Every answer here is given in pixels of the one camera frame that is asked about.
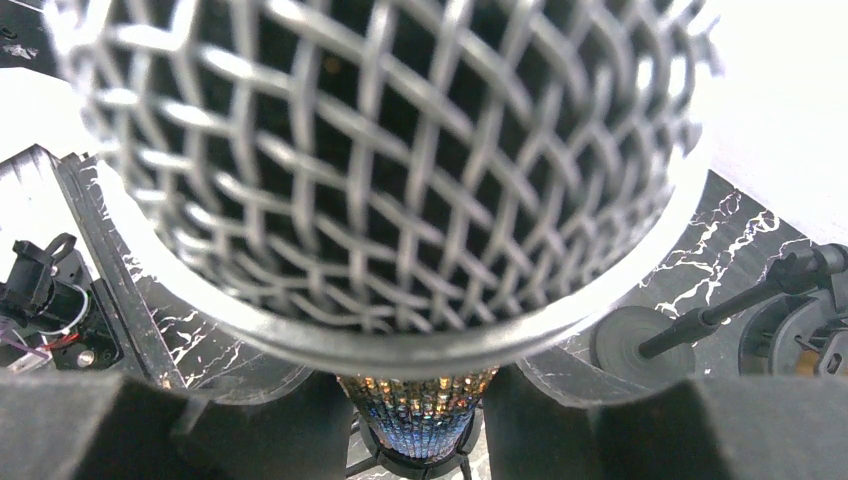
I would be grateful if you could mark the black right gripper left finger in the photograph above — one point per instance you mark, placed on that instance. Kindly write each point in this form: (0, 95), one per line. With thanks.
(108, 426)

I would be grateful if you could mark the glitter silver-head microphone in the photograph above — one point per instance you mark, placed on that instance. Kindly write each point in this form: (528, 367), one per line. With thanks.
(408, 194)

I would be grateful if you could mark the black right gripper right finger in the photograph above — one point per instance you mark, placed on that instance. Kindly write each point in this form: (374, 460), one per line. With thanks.
(756, 427)

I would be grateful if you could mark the black round-base microphone stand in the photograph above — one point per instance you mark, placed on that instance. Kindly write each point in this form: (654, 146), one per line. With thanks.
(647, 347)

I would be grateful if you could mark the black tripod microphone stand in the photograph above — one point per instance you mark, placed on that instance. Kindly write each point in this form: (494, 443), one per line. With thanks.
(403, 467)

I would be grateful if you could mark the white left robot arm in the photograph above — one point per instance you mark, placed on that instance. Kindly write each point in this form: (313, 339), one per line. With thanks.
(53, 313)

